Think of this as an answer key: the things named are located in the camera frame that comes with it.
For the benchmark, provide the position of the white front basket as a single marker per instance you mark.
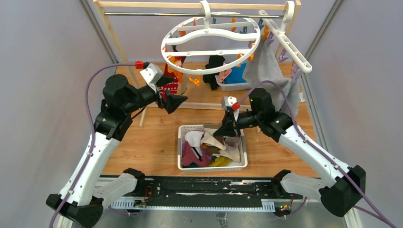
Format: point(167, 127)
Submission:
point(233, 166)

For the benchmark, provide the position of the straight white clip hanger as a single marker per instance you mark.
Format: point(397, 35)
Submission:
point(279, 32)

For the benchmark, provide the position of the white back basket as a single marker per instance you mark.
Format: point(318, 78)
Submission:
point(233, 87)

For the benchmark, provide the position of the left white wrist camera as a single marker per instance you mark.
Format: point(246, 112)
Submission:
point(152, 74)

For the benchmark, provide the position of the orange clothespin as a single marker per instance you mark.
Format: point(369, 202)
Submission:
point(196, 81)

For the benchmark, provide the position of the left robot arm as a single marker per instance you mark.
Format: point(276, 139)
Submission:
point(80, 201)

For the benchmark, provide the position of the yellow sock in basket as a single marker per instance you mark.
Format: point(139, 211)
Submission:
point(220, 162)

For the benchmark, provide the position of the blue cloth in basket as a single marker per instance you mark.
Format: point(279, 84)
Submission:
point(236, 75)

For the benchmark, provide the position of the round white clip hanger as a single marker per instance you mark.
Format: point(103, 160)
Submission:
point(204, 37)

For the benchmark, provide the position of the metal rack rod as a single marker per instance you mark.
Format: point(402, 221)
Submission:
point(193, 15)

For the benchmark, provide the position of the pink clothespin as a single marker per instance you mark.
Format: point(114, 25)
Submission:
point(223, 75)

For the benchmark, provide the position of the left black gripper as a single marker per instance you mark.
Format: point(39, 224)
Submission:
point(172, 102)

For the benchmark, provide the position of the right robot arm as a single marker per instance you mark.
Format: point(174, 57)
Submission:
point(339, 186)

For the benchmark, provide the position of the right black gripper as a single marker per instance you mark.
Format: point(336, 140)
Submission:
point(227, 129)

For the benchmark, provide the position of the grey towel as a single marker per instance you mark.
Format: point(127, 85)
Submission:
point(264, 66)

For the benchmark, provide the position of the brown beige patterned sock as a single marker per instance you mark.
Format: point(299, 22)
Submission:
point(231, 148)

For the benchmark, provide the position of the purple striped sock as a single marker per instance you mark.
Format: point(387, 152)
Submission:
point(188, 156)

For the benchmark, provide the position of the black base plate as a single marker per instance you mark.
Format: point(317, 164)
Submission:
point(206, 193)

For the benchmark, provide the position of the white basket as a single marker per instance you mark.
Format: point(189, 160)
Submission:
point(233, 166)
point(233, 87)

